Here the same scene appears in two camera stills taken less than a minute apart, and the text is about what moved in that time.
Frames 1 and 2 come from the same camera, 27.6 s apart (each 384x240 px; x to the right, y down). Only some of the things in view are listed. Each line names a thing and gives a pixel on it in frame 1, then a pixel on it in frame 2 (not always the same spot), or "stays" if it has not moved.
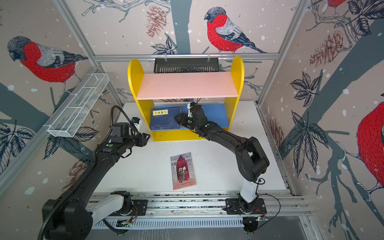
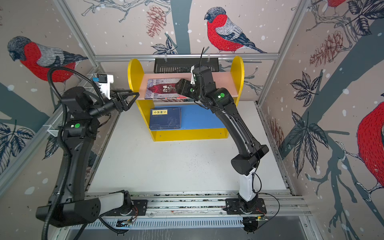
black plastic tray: x=186 y=65 stays
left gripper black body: x=140 y=139 to x=114 y=104
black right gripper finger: x=182 y=119 to x=184 y=87
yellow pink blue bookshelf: x=217 y=94 stays
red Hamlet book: x=182 y=171 to x=162 y=88
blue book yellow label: x=164 y=119 stays
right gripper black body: x=192 y=122 to x=202 y=97
